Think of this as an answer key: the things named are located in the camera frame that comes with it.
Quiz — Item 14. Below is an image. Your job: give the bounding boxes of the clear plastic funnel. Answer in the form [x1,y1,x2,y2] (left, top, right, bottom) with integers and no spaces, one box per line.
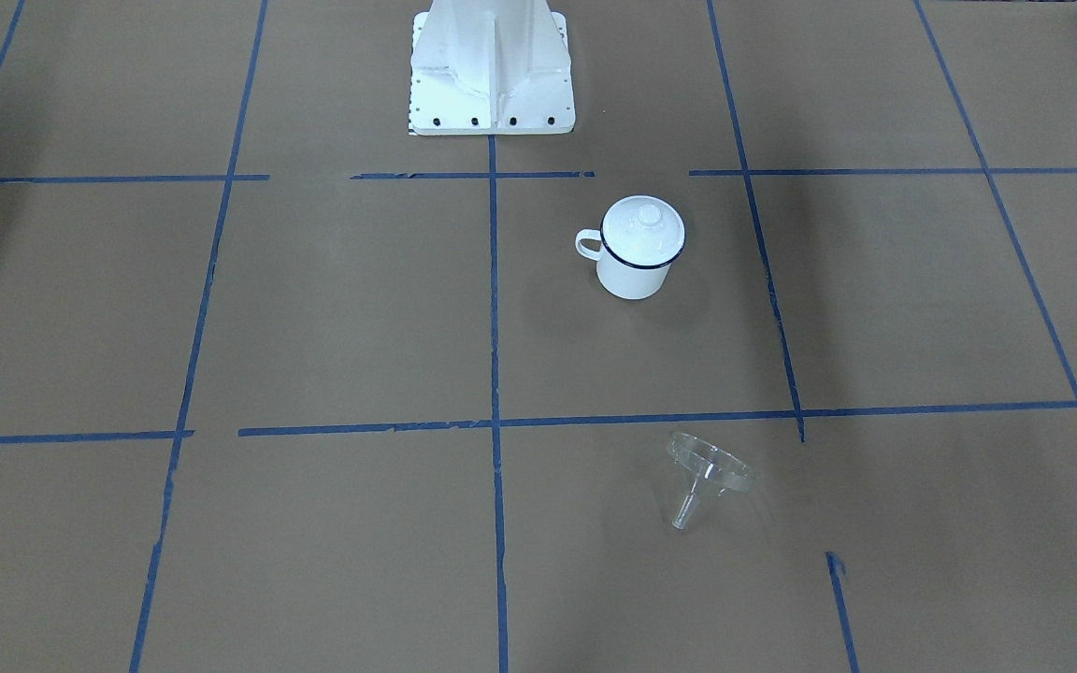
[667,431,759,532]

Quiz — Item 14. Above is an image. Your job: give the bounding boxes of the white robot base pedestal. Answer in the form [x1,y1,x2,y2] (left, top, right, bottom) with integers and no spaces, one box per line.
[408,1,577,136]

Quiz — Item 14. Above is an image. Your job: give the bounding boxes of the white enamel mug lid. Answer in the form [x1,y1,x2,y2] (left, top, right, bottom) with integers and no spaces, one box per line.
[601,195,685,269]

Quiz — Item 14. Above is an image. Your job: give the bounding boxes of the white enamel mug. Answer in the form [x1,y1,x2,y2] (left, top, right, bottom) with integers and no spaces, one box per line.
[574,229,680,302]

